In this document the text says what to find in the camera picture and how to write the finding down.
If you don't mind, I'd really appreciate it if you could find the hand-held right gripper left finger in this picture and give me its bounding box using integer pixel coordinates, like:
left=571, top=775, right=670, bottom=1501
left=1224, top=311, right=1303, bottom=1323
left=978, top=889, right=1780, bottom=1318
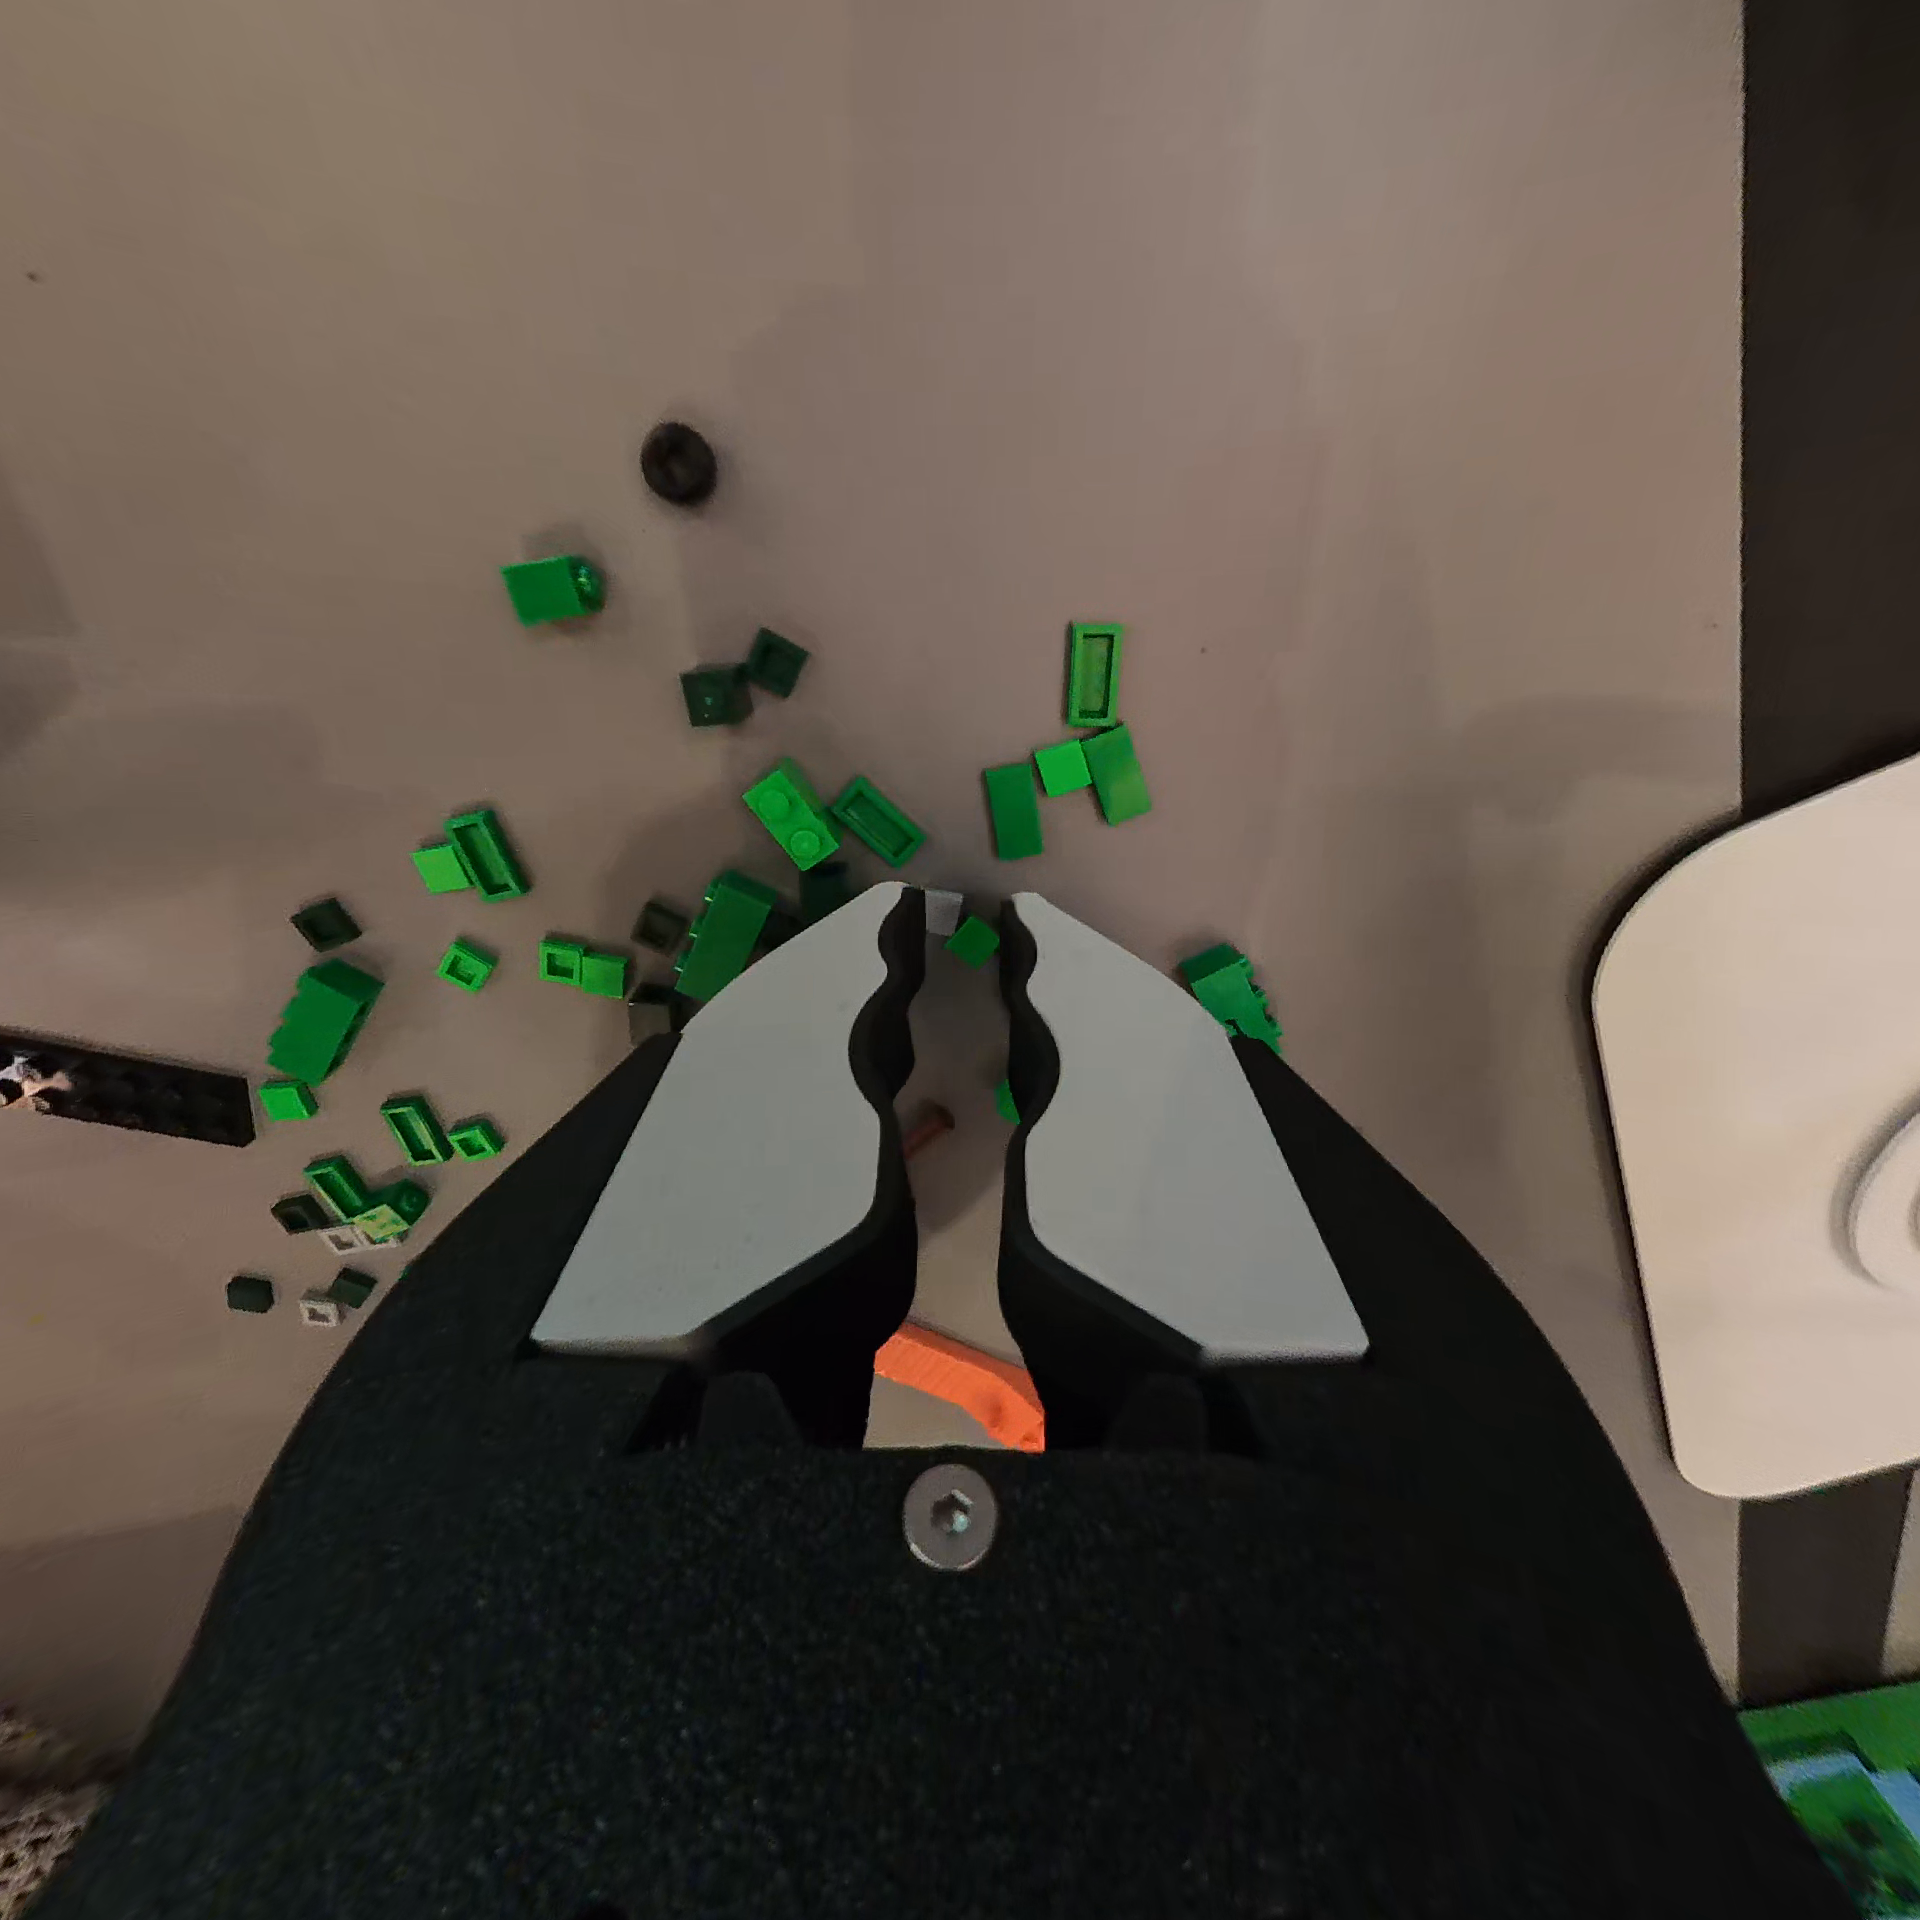
left=531, top=883, right=924, bottom=1363

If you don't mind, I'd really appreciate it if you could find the black lego plate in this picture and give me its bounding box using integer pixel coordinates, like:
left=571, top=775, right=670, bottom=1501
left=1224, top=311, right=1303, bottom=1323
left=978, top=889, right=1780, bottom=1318
left=0, top=1030, right=258, bottom=1150

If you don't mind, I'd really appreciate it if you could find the orange brick separator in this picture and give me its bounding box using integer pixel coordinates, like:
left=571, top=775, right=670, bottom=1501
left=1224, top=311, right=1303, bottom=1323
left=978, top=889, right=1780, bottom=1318
left=875, top=1323, right=1049, bottom=1455

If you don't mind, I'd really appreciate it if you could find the green lego box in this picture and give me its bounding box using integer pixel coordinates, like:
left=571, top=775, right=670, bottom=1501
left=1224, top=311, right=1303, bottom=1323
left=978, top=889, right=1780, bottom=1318
left=1739, top=1678, right=1920, bottom=1920

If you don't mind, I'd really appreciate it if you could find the white book stand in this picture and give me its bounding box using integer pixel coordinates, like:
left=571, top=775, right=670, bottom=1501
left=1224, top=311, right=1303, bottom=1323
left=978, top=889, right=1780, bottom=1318
left=1589, top=753, right=1920, bottom=1501

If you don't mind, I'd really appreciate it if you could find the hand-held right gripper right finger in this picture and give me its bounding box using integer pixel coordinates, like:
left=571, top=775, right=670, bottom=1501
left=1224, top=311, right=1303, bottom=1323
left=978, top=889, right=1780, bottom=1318
left=997, top=892, right=1372, bottom=1373

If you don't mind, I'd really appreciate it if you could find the pile of small lego pieces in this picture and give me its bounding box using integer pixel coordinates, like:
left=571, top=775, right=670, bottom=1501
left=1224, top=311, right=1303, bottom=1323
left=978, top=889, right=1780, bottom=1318
left=225, top=556, right=1287, bottom=1328

